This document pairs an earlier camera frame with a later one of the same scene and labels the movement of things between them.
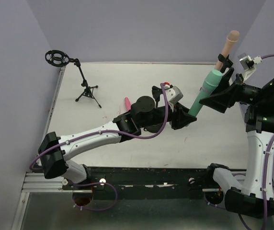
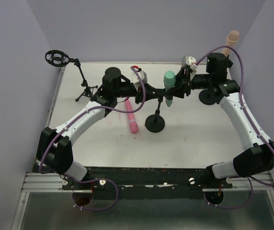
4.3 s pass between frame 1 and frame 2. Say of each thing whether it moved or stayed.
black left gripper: moved
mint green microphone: moved
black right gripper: moved
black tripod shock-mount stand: stayed
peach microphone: stayed
